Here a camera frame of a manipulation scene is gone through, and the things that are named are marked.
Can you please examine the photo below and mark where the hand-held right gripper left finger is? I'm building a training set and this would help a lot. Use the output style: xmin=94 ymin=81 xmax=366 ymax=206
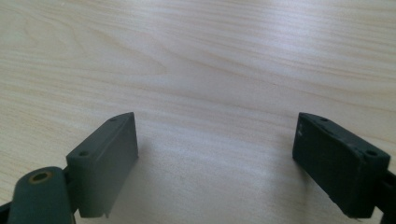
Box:
xmin=65 ymin=111 xmax=139 ymax=219

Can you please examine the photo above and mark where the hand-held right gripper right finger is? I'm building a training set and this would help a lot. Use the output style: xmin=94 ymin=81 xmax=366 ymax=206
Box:
xmin=291 ymin=112 xmax=391 ymax=219

